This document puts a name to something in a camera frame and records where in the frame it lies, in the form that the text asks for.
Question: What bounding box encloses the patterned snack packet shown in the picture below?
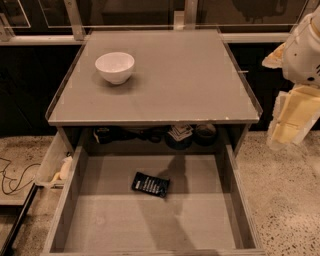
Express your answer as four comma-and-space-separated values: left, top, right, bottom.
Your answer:
168, 125, 193, 141

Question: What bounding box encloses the black object in cabinet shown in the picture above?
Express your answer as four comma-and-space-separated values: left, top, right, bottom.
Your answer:
93, 127, 115, 144

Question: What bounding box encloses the dark round container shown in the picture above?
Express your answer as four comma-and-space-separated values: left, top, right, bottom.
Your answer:
194, 124, 217, 146

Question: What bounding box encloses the black cable on floor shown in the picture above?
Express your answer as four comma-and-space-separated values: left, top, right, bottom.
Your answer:
0, 157, 42, 196

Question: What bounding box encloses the dark blue rxbar wrapper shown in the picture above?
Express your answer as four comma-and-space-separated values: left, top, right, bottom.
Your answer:
131, 172, 170, 198

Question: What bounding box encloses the metal window frame rail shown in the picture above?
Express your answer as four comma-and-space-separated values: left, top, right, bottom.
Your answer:
0, 0, 320, 47

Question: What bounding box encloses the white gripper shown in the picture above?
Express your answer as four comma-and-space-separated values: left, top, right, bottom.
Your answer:
262, 6, 320, 150

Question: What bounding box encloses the white ceramic bowl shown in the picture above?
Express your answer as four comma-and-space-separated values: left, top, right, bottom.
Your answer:
95, 52, 135, 85

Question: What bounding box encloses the grey cabinet counter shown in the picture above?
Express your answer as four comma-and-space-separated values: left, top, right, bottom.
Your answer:
45, 28, 264, 154

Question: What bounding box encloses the open grey top drawer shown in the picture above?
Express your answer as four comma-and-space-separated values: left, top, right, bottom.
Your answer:
41, 144, 266, 256

